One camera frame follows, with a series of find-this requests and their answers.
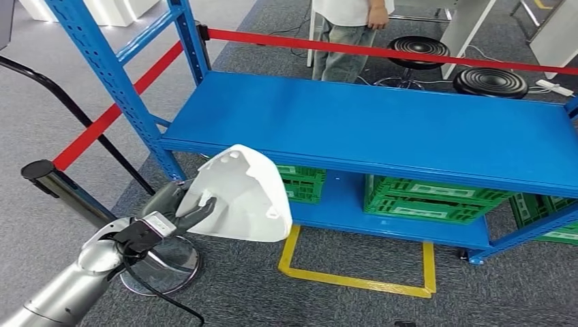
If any white counter with light strips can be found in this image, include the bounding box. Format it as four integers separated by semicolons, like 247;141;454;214
18;0;161;28

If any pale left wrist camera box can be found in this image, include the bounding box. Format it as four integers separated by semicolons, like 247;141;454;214
112;211;178;253

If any white desk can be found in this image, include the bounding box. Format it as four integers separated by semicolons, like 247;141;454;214
307;0;498;80

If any grey metal-legged table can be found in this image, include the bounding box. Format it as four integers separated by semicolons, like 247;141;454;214
510;0;578;80

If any person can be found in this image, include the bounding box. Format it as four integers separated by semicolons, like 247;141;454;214
311;0;395;84

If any white plastic shell part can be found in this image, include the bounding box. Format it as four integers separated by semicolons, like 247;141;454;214
174;144;294;243

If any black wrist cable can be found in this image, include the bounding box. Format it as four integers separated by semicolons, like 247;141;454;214
115;252;207;327

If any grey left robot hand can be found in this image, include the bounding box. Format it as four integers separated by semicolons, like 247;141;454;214
137;180;217;236

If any blue metal shelf rack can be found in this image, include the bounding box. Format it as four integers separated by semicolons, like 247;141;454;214
45;0;578;266

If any white power strip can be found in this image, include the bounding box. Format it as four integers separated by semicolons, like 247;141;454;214
536;79;575;97

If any dark grey panel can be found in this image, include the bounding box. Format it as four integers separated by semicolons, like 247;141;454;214
0;0;16;51

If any black curved pole stand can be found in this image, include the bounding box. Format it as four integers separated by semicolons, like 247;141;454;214
0;54;157;197

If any person's hand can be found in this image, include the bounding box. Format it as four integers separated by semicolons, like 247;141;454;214
367;4;390;31

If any chrome stanchion post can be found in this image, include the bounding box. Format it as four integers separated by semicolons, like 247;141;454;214
20;159;201;296

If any black round stool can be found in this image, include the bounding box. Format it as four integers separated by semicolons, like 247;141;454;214
374;35;451;91
453;67;529;100

